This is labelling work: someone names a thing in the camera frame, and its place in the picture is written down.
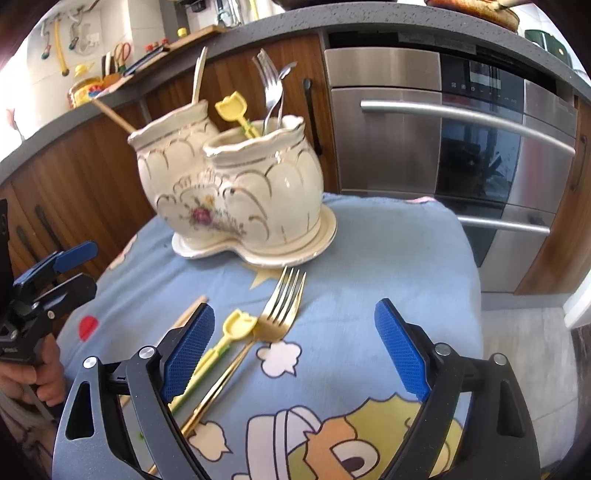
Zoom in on wooden lower kitchen cabinets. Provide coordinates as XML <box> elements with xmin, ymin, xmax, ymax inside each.
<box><xmin>0</xmin><ymin>32</ymin><xmax>591</xmax><ymax>296</ymax></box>

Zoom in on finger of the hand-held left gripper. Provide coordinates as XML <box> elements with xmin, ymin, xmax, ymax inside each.
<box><xmin>21</xmin><ymin>273</ymin><xmax>99</xmax><ymax>324</ymax></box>
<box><xmin>13</xmin><ymin>240</ymin><xmax>99</xmax><ymax>289</ymax></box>

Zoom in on yellow printed tin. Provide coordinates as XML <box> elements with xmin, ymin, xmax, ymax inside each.
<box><xmin>69</xmin><ymin>78</ymin><xmax>106</xmax><ymax>109</ymax></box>

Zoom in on gold metal fork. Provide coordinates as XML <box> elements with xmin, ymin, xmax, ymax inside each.
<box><xmin>147</xmin><ymin>266</ymin><xmax>307</xmax><ymax>476</ymax></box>

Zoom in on wooden chopstick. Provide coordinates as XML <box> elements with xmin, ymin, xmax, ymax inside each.
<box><xmin>168</xmin><ymin>295</ymin><xmax>209</xmax><ymax>330</ymax></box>
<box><xmin>91</xmin><ymin>98</ymin><xmax>138</xmax><ymax>134</ymax></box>
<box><xmin>191</xmin><ymin>46</ymin><xmax>208</xmax><ymax>104</ymax></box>

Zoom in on black knife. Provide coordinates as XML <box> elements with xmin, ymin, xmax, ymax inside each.
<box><xmin>122</xmin><ymin>46</ymin><xmax>169</xmax><ymax>77</ymax></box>

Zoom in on person's left hand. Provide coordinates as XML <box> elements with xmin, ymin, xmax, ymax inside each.
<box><xmin>0</xmin><ymin>339</ymin><xmax>65</xmax><ymax>409</ymax></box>

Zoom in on stainless steel oven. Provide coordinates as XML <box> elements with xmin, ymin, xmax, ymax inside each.
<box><xmin>323</xmin><ymin>30</ymin><xmax>580</xmax><ymax>294</ymax></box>

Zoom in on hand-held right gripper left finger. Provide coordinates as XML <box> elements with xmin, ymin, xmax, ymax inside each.
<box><xmin>53</xmin><ymin>304</ymin><xmax>216</xmax><ymax>480</ymax></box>

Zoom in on blue cartoon printed blanket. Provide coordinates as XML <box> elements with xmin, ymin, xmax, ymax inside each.
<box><xmin>55</xmin><ymin>191</ymin><xmax>483</xmax><ymax>480</ymax></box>

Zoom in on striped beige clothing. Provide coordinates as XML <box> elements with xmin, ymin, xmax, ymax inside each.
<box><xmin>0</xmin><ymin>397</ymin><xmax>56</xmax><ymax>444</ymax></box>

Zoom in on wooden cutting board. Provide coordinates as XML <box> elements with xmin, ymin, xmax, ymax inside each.
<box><xmin>168</xmin><ymin>25</ymin><xmax>229</xmax><ymax>49</ymax></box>

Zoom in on green kitchen appliance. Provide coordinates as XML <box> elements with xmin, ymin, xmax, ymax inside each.
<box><xmin>524</xmin><ymin>28</ymin><xmax>573</xmax><ymax>63</ymax></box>

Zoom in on cream floral ceramic holder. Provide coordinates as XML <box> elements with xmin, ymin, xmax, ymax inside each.
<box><xmin>128</xmin><ymin>100</ymin><xmax>324</xmax><ymax>257</ymax></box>

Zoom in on cream ceramic saucer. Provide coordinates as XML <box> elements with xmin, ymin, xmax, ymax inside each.
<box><xmin>172</xmin><ymin>205</ymin><xmax>338</xmax><ymax>269</ymax></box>

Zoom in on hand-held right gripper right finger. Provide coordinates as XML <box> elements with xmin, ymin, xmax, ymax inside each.
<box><xmin>374</xmin><ymin>298</ymin><xmax>541</xmax><ymax>480</ymax></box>

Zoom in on grey kitchen countertop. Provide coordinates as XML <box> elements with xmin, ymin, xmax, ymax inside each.
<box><xmin>0</xmin><ymin>0</ymin><xmax>583</xmax><ymax>174</ymax></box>

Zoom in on black cabinet handle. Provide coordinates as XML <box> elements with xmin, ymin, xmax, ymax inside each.
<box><xmin>302</xmin><ymin>78</ymin><xmax>324</xmax><ymax>155</ymax></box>
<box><xmin>34</xmin><ymin>205</ymin><xmax>63</xmax><ymax>252</ymax></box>
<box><xmin>16</xmin><ymin>226</ymin><xmax>38</xmax><ymax>264</ymax></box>

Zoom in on yellow plastic toy shovel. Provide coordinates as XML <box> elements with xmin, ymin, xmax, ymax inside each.
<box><xmin>168</xmin><ymin>308</ymin><xmax>258</xmax><ymax>407</ymax></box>
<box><xmin>215</xmin><ymin>91</ymin><xmax>259</xmax><ymax>139</ymax></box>

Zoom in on silver metal spoon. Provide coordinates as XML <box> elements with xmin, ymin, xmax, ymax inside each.
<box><xmin>276</xmin><ymin>61</ymin><xmax>298</xmax><ymax>132</ymax></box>

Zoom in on silver metal fork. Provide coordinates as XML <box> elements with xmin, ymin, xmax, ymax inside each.
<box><xmin>252</xmin><ymin>48</ymin><xmax>283</xmax><ymax>134</ymax></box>

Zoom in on yellow wall hose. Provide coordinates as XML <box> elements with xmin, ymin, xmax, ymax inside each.
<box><xmin>53</xmin><ymin>18</ymin><xmax>70</xmax><ymax>75</ymax></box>

